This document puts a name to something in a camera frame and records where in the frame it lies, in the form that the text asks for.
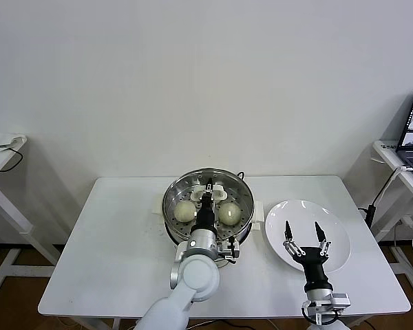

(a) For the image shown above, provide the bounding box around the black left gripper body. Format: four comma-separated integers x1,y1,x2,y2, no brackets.
193,198,218,228

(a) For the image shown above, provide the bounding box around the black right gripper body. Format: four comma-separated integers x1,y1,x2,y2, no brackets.
291,245,334,292

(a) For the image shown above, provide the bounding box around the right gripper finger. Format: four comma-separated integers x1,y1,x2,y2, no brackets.
282,221,306,258
314,221,332,257

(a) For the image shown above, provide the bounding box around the round glass pot lid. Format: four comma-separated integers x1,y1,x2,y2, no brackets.
162,167,255,241

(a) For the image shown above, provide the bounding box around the white steamed baozi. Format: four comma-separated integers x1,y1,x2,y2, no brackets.
174,201,198,223
219,202,242,226

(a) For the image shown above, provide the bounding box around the stainless steel steamer basket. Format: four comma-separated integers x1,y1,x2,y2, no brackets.
162,168,255,245

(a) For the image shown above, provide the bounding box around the white round plate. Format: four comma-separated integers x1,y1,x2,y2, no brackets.
264,199,351,275

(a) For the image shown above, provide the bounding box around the white side table with laptop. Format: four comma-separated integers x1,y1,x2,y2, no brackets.
370,139,413,293

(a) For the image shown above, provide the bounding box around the grey open laptop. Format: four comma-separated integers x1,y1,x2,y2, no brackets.
393,89,413,189

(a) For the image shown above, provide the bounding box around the white folded cloth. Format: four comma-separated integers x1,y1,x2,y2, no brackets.
0,132,25,155

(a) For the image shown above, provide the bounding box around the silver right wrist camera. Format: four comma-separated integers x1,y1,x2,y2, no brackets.
332,291,352,309

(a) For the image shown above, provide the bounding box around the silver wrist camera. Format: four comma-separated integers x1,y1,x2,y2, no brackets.
332,291,352,309
218,236,242,265

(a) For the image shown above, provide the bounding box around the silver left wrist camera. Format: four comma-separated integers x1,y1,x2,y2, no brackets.
218,236,242,265

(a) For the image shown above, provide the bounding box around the black laptop charger cable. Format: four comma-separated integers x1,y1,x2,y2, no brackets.
357,167,402,228

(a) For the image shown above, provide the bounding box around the black cable on side table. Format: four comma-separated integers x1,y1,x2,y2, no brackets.
0,146,23,174

